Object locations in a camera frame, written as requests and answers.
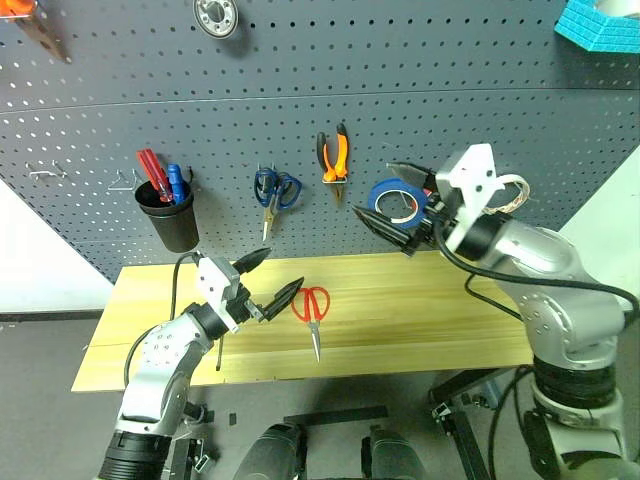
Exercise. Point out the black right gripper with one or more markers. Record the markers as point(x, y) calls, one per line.
point(434, 215)

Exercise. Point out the black metal table leg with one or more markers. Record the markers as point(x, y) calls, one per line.
point(465, 425)
point(192, 450)

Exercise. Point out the black cup holder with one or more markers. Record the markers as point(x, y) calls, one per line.
point(172, 225)

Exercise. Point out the large white tape roll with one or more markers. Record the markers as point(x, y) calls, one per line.
point(620, 6)

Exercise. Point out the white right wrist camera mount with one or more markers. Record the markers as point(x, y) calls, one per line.
point(475, 170)

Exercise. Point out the dark rounded shape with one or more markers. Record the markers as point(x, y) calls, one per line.
point(395, 455)
point(272, 452)

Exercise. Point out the black floor bar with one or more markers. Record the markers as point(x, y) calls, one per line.
point(335, 415)

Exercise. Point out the blue foam brick block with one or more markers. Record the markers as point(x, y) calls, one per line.
point(595, 32)

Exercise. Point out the round silver metal disc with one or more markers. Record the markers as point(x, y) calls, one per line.
point(216, 17)

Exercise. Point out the grey metal pegboard wall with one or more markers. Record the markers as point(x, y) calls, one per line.
point(300, 90)

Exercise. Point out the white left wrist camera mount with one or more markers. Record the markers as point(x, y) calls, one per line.
point(212, 285)

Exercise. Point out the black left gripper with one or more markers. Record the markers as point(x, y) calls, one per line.
point(246, 307)

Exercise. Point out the white double-sided tape roll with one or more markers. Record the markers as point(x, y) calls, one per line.
point(520, 192)

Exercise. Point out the blue tape roll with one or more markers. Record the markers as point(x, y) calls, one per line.
point(395, 186)

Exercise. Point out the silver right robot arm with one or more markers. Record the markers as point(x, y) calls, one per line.
point(555, 310)

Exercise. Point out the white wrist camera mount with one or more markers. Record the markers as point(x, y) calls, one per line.
point(475, 170)
point(212, 285)

